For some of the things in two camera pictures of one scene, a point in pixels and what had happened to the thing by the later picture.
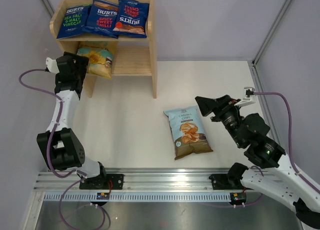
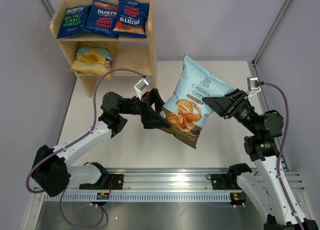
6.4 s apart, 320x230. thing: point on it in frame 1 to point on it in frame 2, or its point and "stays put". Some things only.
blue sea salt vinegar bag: x=76 y=18 stays put
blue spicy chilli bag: x=131 y=19 stays put
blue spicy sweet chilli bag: x=102 y=18 stays put
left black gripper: x=81 y=63 to x=150 y=118
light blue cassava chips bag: x=189 y=134 to x=184 y=110
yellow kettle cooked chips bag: x=100 y=58 stays put
